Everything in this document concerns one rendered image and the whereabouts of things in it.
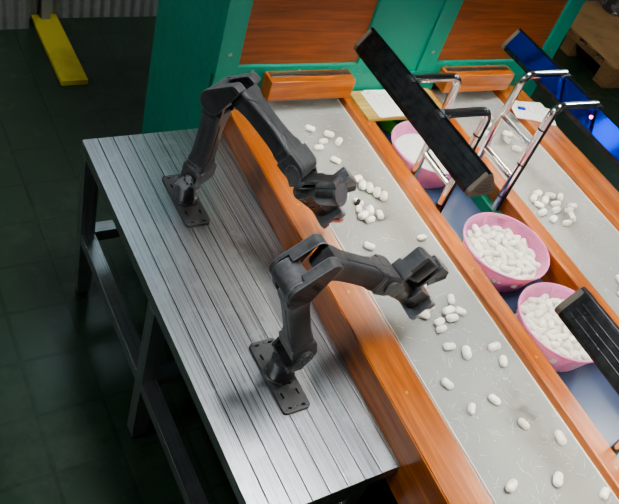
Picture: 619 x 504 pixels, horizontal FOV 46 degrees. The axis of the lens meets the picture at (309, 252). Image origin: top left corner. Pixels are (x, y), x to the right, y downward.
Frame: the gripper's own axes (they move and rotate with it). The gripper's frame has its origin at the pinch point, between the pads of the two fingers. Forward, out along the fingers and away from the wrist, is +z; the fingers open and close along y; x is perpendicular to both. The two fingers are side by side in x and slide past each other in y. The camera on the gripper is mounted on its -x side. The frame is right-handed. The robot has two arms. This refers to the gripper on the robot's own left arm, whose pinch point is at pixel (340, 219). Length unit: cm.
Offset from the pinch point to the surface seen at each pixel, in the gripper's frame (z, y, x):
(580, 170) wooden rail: 81, 13, -64
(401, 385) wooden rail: -0.9, -47.9, 7.0
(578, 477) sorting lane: 25, -79, -12
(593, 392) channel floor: 49, -59, -25
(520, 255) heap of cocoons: 46, -16, -31
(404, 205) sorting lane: 26.9, 8.9, -13.2
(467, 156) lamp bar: -2.5, -9.7, -35.4
